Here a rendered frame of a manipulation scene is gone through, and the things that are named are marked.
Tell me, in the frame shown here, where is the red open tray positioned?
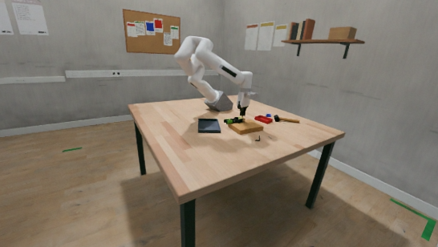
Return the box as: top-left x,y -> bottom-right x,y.
254,115 -> 273,124

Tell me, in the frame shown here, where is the light wooden board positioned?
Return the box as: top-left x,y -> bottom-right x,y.
228,119 -> 264,135

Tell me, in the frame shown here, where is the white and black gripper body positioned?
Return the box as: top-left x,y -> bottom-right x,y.
237,91 -> 250,107

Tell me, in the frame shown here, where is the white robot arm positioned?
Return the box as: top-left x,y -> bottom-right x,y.
174,36 -> 258,103

